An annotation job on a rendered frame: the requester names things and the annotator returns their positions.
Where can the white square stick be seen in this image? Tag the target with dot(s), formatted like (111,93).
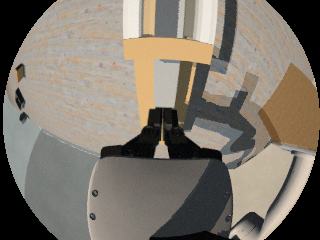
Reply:
(166,73)

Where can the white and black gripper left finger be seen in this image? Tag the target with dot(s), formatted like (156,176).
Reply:
(141,145)

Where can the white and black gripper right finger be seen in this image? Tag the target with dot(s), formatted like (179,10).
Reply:
(179,145)

